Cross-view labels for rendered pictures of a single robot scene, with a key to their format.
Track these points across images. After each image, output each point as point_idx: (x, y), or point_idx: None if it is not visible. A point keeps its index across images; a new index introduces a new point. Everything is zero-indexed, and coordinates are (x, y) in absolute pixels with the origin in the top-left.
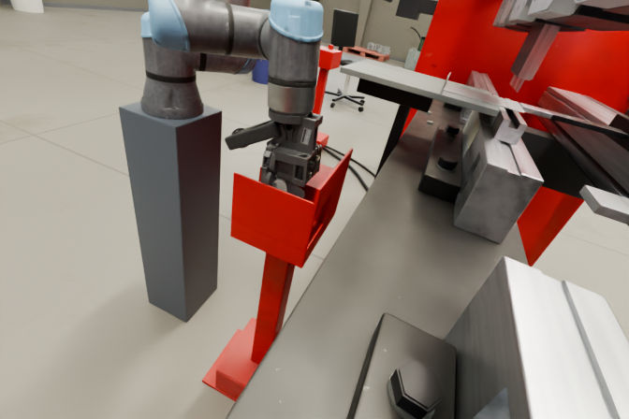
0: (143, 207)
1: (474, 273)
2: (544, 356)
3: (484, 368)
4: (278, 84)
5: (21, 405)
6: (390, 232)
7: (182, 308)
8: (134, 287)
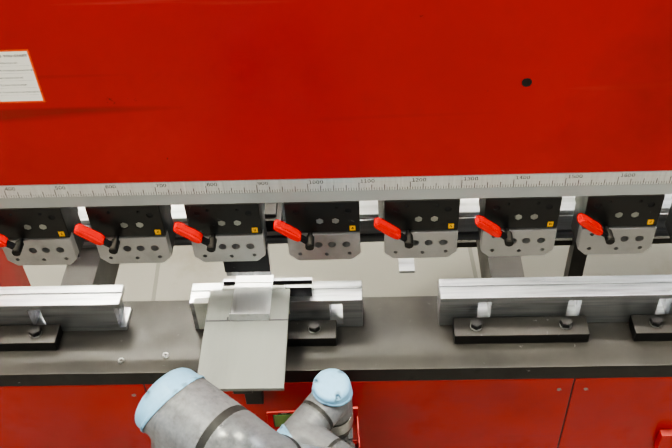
0: None
1: (396, 317)
2: (472, 294)
3: (469, 307)
4: (352, 411)
5: None
6: (393, 350)
7: None
8: None
